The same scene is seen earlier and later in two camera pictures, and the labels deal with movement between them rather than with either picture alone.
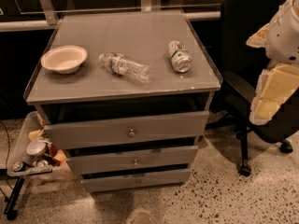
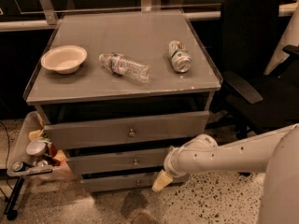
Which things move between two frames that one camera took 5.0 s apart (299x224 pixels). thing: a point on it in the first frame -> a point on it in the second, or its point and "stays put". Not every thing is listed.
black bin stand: (9, 212) stays put
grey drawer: (168, 157) stays put
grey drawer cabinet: (127, 95) stays put
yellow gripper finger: (259, 38) -> (163, 180)
